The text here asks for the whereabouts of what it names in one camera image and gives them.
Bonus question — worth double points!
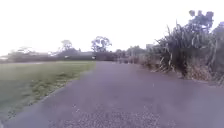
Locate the flax bushes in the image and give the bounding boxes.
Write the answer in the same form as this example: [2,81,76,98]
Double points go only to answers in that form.
[139,9,224,86]

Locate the grey asphalt path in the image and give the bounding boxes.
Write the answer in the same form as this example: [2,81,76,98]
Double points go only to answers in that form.
[0,60,224,128]

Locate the distant row of trees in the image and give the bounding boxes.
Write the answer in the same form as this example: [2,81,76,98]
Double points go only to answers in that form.
[8,35,148,61]

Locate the grass field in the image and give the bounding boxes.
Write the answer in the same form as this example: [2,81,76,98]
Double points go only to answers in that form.
[0,60,97,121]

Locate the distant hedge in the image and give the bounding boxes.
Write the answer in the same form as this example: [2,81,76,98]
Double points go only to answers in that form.
[0,50,118,64]

